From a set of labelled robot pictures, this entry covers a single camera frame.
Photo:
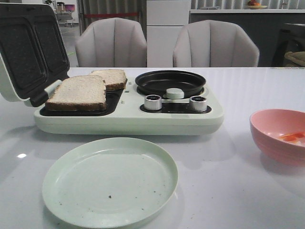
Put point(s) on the green pan handle knob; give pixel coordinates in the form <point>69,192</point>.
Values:
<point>174,93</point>

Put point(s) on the dark kitchen counter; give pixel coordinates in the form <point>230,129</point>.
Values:
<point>275,32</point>

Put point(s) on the silver knob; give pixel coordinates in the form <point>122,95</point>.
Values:
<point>197,104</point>
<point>153,102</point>

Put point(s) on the white refrigerator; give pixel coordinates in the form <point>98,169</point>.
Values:
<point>165,19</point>

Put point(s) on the toast slice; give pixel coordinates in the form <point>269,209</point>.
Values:
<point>79,93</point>
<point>115,79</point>

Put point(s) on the pink bowl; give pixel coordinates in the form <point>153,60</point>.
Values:
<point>267,125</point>

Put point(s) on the black round frying pan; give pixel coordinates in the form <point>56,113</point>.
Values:
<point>157,82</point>

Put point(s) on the beige armchair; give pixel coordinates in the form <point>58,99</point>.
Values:
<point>113,42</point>
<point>212,43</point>

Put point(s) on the right silver knob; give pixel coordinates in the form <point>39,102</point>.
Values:
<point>197,104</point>

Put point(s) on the right beige armchair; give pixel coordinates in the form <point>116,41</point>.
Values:
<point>212,43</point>

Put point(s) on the green breakfast maker base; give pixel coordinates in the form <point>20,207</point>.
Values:
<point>125,115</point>

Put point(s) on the fruit bowl on counter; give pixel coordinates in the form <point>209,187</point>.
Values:
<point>254,5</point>

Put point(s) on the light green plate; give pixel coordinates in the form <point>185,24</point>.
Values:
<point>110,183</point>

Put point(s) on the green breakfast maker lid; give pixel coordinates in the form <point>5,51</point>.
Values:
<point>33,59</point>

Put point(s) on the left silver knob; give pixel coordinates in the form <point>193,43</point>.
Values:
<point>153,102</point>

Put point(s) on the shrimp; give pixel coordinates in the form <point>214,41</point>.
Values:
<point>292,137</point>

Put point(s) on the beige cushion at right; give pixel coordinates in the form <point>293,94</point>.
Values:
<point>295,58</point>

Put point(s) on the left beige armchair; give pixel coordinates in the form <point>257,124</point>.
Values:
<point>113,42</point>

